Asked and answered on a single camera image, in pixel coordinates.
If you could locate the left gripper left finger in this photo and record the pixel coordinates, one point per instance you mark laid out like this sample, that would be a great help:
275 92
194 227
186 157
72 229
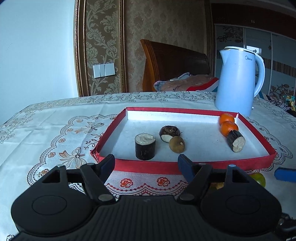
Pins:
95 176

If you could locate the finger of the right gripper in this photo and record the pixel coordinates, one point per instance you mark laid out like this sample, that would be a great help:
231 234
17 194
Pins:
285 174

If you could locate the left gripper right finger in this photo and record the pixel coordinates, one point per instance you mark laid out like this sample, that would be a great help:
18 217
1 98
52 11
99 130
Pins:
198 178

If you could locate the green tomato fruit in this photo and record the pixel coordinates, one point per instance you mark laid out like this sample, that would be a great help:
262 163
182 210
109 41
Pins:
259 178

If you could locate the brown kiwi fruit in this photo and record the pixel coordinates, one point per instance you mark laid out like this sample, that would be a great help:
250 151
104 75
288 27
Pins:
177 144

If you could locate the dark sugarcane piece small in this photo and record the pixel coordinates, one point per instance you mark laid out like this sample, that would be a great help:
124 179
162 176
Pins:
235 140

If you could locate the orange mandarin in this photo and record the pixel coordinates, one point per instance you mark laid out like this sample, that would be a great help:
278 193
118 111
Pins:
228 126
226 117

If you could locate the small potato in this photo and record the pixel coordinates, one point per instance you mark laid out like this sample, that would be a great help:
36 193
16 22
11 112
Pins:
216 186

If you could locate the floral lace tablecloth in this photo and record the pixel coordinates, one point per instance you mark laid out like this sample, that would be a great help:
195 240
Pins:
43 135

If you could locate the red shallow cardboard tray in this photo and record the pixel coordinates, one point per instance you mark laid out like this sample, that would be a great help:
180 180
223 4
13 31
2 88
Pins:
200 130

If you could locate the striped colourful bedding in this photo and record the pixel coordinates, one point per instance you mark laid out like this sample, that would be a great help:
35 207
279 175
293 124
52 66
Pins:
286 102

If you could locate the white electric kettle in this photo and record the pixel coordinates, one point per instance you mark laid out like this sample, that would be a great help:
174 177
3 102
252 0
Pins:
241 79

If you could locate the floral pillow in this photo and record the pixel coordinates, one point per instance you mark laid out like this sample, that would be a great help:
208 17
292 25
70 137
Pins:
188 82

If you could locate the wooden bed headboard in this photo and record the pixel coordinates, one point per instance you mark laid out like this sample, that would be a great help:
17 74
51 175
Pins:
165 62

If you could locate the white wall switch panel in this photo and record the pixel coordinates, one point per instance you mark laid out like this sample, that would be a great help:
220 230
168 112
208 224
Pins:
103 70

